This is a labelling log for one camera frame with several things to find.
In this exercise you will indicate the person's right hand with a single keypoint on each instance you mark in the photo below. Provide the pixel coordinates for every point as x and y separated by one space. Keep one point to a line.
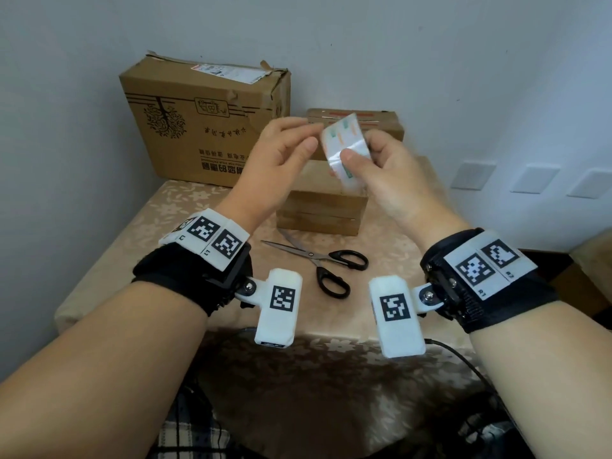
399 186

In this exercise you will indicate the person's left hand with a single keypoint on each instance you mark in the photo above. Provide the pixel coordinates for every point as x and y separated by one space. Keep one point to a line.
265 167

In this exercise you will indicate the person's left thumb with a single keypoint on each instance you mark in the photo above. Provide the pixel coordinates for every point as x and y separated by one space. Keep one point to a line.
302 148

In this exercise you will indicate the person's right thumb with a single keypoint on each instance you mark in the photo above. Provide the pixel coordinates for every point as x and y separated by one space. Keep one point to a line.
356 160

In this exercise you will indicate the clear printed tape roll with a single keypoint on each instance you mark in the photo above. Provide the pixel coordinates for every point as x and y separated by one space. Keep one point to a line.
342 133

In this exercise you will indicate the person's left forearm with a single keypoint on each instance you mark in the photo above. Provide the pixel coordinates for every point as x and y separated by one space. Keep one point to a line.
95 372

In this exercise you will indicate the person's right forearm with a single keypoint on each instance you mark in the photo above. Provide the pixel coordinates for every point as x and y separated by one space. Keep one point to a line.
545 377

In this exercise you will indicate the cardboard box with red tape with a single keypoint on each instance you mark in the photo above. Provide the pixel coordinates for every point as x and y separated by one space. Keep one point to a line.
382 121

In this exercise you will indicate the small plain cardboard box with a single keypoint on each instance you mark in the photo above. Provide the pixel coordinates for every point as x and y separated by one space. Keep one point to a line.
320 212

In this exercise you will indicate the large printed cardboard box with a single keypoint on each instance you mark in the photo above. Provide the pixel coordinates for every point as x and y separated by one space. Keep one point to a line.
191 119

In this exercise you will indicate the beige floral tablecloth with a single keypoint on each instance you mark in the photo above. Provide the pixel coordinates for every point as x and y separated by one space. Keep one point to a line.
153 224

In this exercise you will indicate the black wristband with marker tags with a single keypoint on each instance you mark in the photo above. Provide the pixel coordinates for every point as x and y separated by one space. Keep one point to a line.
186 272
497 291

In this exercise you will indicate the beige furniture piece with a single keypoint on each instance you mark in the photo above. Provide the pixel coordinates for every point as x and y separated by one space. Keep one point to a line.
595 267

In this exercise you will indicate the plaid clothing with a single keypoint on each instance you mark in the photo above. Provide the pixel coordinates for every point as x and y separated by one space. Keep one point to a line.
179 434

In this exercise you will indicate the white wall socket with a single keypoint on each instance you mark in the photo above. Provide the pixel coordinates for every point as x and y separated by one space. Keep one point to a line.
473 175
592 184
534 179

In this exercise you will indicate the white wrist camera with marker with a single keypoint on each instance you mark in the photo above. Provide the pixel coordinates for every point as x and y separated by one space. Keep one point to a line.
397 315
279 305

